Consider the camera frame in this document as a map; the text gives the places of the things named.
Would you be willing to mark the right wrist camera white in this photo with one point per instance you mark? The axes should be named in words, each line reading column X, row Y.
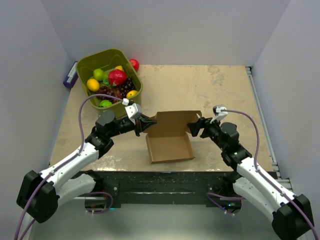
column 220, row 112

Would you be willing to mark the red pomegranate in bin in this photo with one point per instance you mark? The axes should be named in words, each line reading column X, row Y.
column 117, row 77

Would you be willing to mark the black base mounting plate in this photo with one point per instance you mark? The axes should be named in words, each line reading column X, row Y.
column 207, row 188

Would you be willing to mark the yellow fruit at back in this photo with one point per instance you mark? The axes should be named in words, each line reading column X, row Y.
column 119, row 67

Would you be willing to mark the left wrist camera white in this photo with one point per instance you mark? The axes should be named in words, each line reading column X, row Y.
column 133, row 111

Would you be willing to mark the red apple outside bin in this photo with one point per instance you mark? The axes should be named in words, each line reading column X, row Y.
column 135, row 64

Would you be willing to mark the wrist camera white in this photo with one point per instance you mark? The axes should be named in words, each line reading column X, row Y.
column 133, row 111
column 220, row 112

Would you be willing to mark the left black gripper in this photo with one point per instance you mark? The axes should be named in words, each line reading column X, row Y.
column 142, row 123

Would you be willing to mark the blue white small box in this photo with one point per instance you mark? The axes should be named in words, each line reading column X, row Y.
column 72, row 76

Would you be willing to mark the yellow lemon right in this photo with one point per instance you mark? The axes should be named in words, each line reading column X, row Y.
column 131, row 93

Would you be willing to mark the green plastic bin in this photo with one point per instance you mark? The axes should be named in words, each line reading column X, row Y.
column 107, row 60

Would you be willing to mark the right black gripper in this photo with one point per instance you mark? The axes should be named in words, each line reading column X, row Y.
column 194, row 127

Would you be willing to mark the yellow lemon left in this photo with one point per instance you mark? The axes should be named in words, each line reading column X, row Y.
column 93, row 85

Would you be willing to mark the yellow lemon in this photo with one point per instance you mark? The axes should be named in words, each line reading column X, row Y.
column 131, row 93
column 93, row 85

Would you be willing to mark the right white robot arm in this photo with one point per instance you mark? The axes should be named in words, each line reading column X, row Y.
column 290, row 214

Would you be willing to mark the brown cardboard box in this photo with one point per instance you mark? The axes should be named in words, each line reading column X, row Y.
column 168, row 140

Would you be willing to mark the green fruit front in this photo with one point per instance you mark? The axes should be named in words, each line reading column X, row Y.
column 105, row 104

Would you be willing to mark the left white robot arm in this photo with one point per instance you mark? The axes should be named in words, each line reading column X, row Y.
column 41, row 193

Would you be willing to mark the aluminium frame rail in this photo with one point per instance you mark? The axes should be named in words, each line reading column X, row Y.
column 283, row 181

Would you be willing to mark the dark purple grape bunch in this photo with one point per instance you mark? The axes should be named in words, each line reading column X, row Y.
column 118, row 91

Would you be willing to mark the green pear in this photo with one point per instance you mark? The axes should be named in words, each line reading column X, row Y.
column 99, row 75

